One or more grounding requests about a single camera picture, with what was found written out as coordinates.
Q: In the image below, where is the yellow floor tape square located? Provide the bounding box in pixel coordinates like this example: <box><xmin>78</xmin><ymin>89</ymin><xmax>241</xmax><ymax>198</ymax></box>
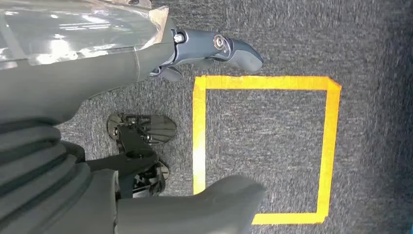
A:
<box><xmin>192</xmin><ymin>75</ymin><xmax>342</xmax><ymax>226</ymax></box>

